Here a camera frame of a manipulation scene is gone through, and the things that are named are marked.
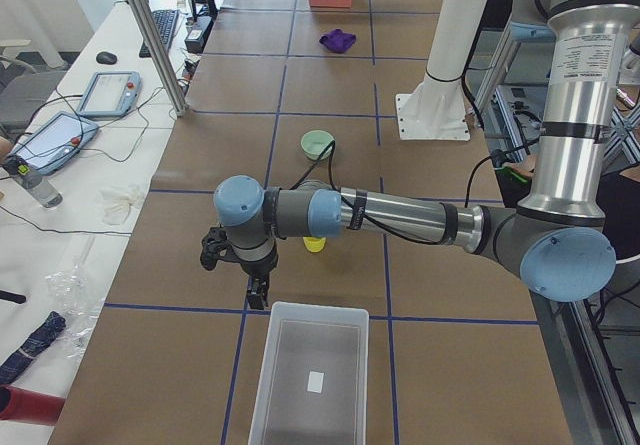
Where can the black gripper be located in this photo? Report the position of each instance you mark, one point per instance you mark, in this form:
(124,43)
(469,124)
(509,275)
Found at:
(258,268)

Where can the yellow plastic cup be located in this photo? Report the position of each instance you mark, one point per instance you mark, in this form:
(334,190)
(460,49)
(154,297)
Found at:
(314,244)

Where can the green plastic bowl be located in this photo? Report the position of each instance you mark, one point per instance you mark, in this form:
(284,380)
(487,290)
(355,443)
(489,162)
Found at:
(316,144)

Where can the purple cloth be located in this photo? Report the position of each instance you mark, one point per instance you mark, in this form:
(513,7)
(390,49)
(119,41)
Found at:
(337,41)

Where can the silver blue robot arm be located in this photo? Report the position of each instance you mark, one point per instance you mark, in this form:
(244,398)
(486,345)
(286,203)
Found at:
(552,240)

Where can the clear plastic storage box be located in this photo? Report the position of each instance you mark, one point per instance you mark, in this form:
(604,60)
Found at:
(301,338)

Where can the black power box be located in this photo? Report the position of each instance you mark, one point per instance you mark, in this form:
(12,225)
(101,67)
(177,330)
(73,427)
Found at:
(198,35)

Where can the white label sticker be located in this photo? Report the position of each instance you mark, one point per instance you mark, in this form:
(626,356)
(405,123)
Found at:
(315,382)

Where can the crumpled clear plastic bag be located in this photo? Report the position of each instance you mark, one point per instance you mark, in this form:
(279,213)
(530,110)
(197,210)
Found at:
(76,302)

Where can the clear water bottle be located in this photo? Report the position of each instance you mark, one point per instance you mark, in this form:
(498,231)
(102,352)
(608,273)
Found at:
(32,181)

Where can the far teach pendant tablet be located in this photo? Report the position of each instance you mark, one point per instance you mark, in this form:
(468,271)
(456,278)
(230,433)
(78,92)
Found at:
(110,95)

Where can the teach pendant tablet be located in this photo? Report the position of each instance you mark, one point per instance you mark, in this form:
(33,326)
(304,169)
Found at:
(110,95)
(56,142)

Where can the near teach pendant tablet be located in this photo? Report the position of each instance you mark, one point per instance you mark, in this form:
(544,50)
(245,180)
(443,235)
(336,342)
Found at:
(56,142)

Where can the folded dark blue umbrella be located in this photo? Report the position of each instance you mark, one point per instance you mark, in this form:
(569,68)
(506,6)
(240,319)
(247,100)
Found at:
(35,344)

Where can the red cylinder bottle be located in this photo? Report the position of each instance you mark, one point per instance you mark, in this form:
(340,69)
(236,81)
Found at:
(30,407)

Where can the black computer mouse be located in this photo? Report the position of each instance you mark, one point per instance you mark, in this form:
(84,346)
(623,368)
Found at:
(106,58)

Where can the black keyboard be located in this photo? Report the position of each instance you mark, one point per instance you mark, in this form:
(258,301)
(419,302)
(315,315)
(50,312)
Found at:
(166,21)

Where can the grey office chair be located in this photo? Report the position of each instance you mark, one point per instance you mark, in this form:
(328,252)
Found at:
(22,97)

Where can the person in black shirt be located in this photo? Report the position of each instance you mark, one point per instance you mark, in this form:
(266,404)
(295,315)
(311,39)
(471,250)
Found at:
(617,196)

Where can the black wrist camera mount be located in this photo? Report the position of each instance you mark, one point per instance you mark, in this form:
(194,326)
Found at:
(214,248)

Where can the white camera mast with base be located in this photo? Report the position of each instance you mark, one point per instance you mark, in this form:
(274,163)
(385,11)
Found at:
(435,110)

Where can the aluminium frame post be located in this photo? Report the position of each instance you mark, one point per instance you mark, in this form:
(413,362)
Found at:
(151,37)

